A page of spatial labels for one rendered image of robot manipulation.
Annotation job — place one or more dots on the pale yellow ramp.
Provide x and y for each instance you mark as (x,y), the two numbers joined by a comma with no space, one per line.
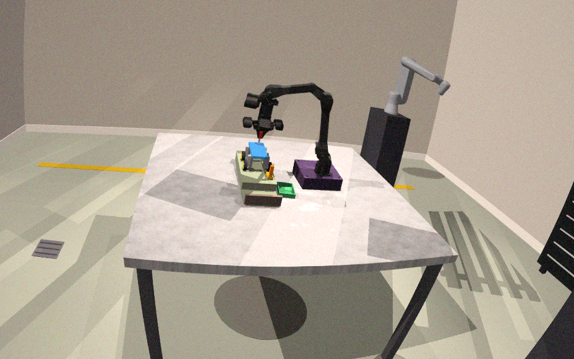
(256,189)

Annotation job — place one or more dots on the light blue wheeled trolley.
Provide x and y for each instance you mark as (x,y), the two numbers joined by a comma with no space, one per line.
(255,150)

